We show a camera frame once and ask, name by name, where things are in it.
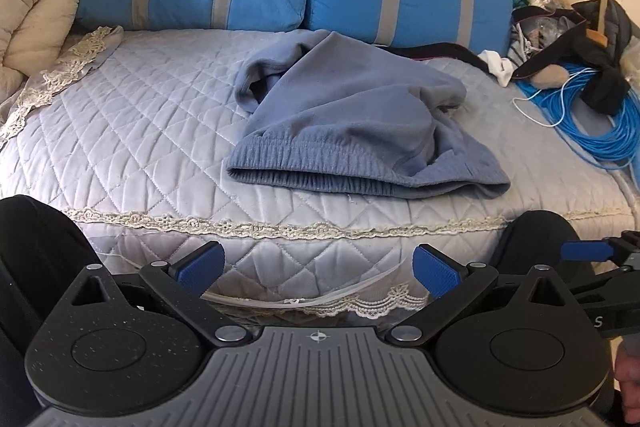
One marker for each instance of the lace-trimmed grey cloth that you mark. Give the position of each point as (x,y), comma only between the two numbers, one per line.
(75,62)

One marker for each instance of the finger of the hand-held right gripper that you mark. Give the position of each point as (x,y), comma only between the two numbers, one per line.
(590,251)

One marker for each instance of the tan leather tag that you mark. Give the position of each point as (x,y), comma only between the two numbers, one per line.
(597,32)

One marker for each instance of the blue-grey fleece pants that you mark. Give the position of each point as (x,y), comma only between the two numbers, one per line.
(350,117)

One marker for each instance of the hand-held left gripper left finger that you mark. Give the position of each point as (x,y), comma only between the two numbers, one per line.
(202,268)

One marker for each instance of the grey quilted bedspread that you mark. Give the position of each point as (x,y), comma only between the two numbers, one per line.
(150,132)

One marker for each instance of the striped cloth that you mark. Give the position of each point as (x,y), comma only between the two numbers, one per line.
(519,44)

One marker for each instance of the black pink-trimmed band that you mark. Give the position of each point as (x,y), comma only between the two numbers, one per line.
(445,53)

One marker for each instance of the black jacket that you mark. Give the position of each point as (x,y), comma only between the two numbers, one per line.
(605,57)

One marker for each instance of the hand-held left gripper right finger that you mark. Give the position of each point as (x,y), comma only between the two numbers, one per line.
(434,271)

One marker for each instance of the beige comforter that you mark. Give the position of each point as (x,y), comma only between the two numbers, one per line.
(40,17)

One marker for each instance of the white sock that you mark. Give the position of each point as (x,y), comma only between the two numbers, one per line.
(500,66)

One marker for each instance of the person's right hand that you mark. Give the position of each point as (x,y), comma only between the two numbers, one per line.
(629,369)

